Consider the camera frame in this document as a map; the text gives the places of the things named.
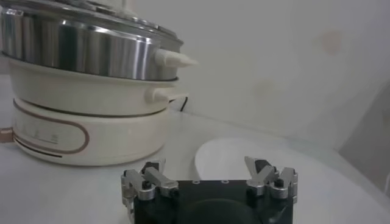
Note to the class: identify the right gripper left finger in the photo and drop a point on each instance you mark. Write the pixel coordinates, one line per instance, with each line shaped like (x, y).
(161, 182)

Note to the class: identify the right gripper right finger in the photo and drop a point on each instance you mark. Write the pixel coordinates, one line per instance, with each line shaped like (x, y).
(262, 178)

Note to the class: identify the stainless steel steamer basket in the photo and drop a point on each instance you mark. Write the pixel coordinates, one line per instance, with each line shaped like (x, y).
(91, 51)

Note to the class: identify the white round plate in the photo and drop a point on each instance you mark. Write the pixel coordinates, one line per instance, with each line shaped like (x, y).
(225, 158)

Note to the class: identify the cream electric cooker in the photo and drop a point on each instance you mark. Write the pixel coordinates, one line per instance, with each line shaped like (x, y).
(106, 134)

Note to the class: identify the white side table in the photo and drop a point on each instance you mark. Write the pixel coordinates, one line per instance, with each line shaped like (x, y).
(371, 146)

